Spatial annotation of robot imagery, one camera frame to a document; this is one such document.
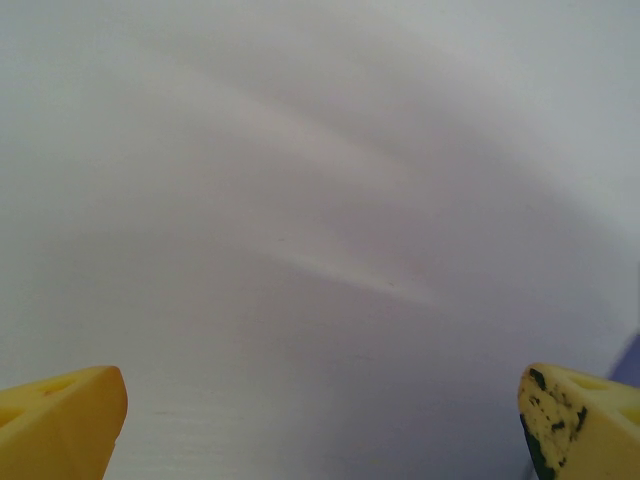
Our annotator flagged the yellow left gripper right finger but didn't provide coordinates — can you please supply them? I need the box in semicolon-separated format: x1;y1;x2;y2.
517;363;640;480

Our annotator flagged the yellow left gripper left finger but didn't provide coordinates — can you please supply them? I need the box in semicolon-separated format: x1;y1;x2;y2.
0;365;129;480

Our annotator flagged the purple corrugated paper box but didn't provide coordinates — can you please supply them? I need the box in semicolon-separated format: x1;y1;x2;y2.
607;332;640;387

